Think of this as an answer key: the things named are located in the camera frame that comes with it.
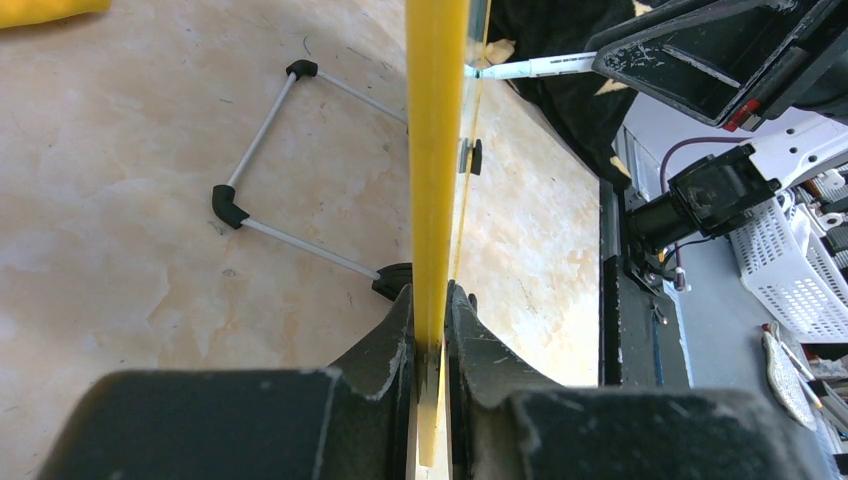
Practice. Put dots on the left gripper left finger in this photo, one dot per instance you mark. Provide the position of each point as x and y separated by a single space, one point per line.
352 419

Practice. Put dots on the flat speckled tool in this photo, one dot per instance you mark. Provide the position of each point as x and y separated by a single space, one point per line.
784 381

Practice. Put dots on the white perforated plastic basket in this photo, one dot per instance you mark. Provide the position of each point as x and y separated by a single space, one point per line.
785 265

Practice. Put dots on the yellow-framed whiteboard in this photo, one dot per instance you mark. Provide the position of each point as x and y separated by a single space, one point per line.
445 43

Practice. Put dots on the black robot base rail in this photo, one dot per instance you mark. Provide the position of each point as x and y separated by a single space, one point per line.
641 338

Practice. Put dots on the whiteboard wire stand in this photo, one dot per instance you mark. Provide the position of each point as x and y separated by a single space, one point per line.
324 174

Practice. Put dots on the folded yellow cloth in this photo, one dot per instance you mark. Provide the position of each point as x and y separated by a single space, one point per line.
16 13

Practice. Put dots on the black floral blanket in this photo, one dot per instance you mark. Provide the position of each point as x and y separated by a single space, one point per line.
586 110

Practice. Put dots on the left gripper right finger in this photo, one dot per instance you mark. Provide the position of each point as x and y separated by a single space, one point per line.
509 421

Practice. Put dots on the green whiteboard marker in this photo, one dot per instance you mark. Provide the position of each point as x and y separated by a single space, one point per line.
577 63

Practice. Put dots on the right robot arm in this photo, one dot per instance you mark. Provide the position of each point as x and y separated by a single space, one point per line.
715 195

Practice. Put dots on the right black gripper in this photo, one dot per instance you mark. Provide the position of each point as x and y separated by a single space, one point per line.
733 64

